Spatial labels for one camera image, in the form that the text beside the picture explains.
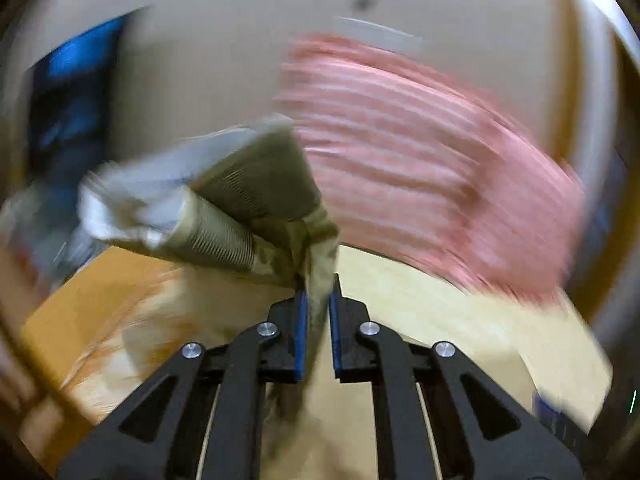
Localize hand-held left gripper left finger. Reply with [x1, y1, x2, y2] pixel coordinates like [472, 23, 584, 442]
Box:
[56, 287, 310, 480]

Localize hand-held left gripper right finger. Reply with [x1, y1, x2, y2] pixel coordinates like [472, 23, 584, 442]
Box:
[328, 274, 585, 480]

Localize olive green pants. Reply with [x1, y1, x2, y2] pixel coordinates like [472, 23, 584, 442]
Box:
[77, 114, 342, 466]

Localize blue dark object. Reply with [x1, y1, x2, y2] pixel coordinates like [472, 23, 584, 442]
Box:
[27, 12, 133, 196]

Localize pink striped cloth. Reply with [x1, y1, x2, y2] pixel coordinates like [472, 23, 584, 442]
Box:
[274, 34, 587, 306]

